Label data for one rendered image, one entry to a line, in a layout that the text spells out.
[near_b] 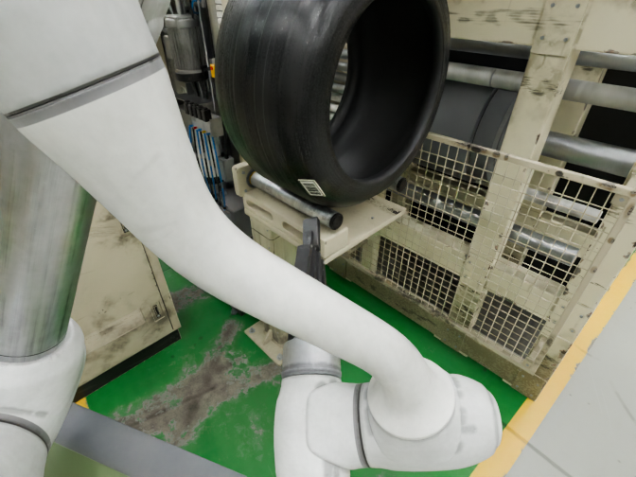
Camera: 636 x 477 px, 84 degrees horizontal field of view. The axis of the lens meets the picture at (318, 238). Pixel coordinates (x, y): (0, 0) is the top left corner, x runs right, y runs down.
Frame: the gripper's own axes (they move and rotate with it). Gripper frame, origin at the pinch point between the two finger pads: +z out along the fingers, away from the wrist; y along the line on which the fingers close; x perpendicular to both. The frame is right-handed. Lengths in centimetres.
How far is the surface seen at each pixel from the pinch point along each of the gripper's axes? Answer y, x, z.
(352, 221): 32.1, 0.5, 24.2
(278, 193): 15.0, -15.6, 26.6
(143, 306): 51, -94, 19
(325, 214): 14.6, -2.1, 15.5
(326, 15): -24.1, 12.2, 25.7
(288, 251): 55, -31, 34
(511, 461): 111, 33, -36
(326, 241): 18.3, -3.3, 9.9
